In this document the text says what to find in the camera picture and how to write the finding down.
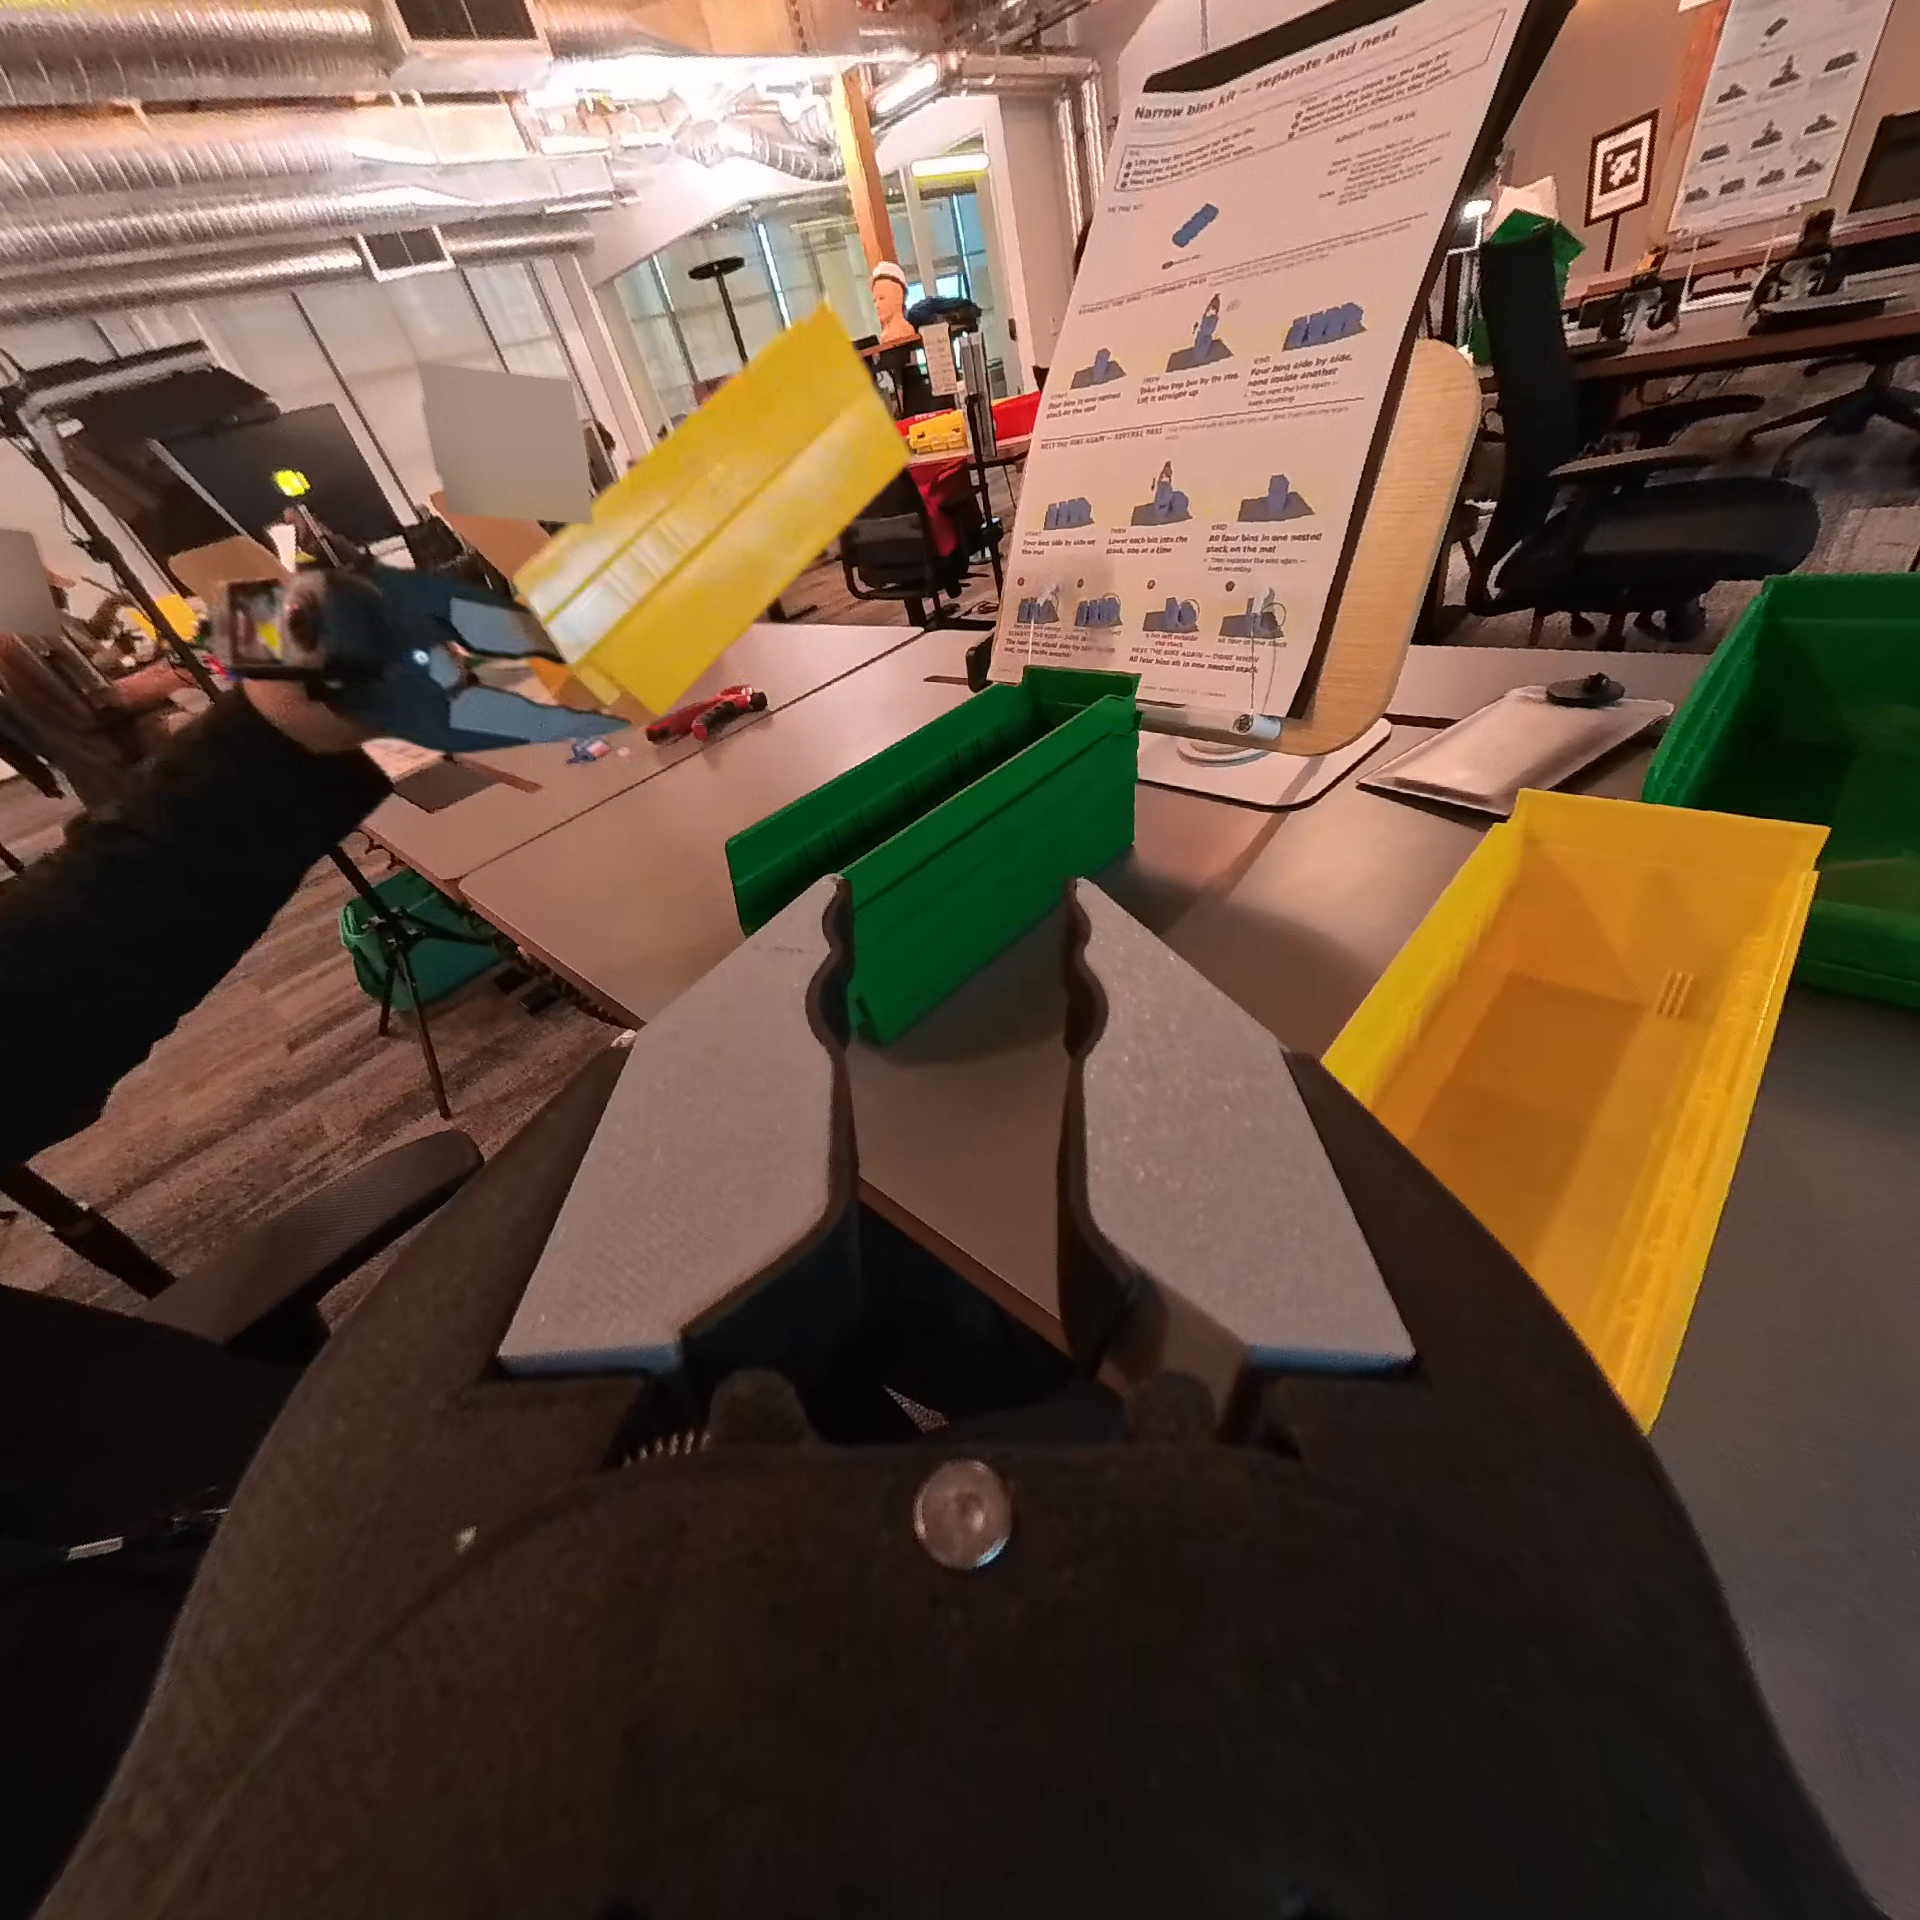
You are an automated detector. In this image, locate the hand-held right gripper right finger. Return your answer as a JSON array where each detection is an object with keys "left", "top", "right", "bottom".
[{"left": 1059, "top": 878, "right": 1420, "bottom": 1373}]

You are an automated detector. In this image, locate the black floor lamp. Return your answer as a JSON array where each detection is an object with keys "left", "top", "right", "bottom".
[{"left": 680, "top": 251, "right": 784, "bottom": 374}]

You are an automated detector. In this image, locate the green narrow bin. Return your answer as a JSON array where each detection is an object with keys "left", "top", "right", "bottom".
[
  {"left": 727, "top": 668, "right": 1142, "bottom": 940},
  {"left": 843, "top": 692, "right": 1145, "bottom": 1046}
]

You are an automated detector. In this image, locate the wooden board stand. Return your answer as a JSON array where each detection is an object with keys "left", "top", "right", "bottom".
[{"left": 1136, "top": 335, "right": 1481, "bottom": 812}]

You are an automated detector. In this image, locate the green wide bin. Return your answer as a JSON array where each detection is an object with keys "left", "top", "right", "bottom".
[{"left": 1640, "top": 574, "right": 1920, "bottom": 1011}]

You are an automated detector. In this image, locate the black office chair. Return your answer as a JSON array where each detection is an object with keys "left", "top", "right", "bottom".
[
  {"left": 1462, "top": 223, "right": 1823, "bottom": 641},
  {"left": 836, "top": 465, "right": 1007, "bottom": 629}
]

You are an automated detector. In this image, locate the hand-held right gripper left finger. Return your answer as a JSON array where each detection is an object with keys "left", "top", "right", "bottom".
[{"left": 496, "top": 873, "right": 863, "bottom": 1375}]

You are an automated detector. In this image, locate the green storage crate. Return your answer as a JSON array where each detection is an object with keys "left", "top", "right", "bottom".
[{"left": 335, "top": 878, "right": 519, "bottom": 1011}]

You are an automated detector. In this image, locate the yellow narrow bin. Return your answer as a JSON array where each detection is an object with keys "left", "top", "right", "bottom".
[{"left": 509, "top": 303, "right": 912, "bottom": 721}]

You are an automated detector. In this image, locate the printed instruction board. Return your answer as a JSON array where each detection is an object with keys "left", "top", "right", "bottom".
[{"left": 990, "top": 0, "right": 1535, "bottom": 722}]

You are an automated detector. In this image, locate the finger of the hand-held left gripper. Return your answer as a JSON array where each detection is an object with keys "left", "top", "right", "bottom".
[
  {"left": 403, "top": 574, "right": 567, "bottom": 663},
  {"left": 424, "top": 683, "right": 633, "bottom": 754}
]

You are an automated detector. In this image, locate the black flat panel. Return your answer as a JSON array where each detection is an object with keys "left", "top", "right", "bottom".
[{"left": 67, "top": 403, "right": 406, "bottom": 569}]

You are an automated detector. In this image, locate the person's left forearm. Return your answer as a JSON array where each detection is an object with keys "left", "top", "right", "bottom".
[{"left": 0, "top": 682, "right": 396, "bottom": 1173}]

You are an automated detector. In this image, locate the silver ventilation duct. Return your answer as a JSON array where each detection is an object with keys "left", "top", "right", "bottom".
[
  {"left": 0, "top": 107, "right": 624, "bottom": 266},
  {"left": 0, "top": 0, "right": 393, "bottom": 109}
]

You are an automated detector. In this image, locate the red hand tool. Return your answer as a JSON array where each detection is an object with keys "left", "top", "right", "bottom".
[{"left": 645, "top": 685, "right": 769, "bottom": 745}]

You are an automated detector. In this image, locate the black tripod stand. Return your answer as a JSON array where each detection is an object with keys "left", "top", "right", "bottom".
[{"left": 321, "top": 833, "right": 454, "bottom": 1125}]

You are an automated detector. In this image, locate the computer monitor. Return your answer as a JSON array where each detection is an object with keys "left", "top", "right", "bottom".
[{"left": 1844, "top": 111, "right": 1920, "bottom": 220}]

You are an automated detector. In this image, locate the wall poster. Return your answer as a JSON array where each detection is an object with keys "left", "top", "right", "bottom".
[{"left": 1669, "top": 0, "right": 1899, "bottom": 234}]

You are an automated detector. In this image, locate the yellow wide bin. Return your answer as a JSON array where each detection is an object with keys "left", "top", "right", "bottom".
[{"left": 1323, "top": 791, "right": 1832, "bottom": 1433}]

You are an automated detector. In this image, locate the square marker tag sign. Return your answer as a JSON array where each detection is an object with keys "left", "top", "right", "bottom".
[{"left": 1583, "top": 107, "right": 1661, "bottom": 227}]

